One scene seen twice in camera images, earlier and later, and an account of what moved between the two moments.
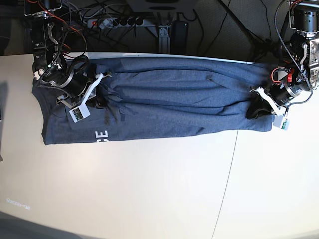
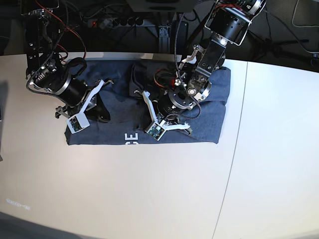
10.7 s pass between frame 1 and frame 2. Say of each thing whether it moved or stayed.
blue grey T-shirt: moved
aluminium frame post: stayed
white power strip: stayed
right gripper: moved
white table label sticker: stayed
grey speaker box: stayed
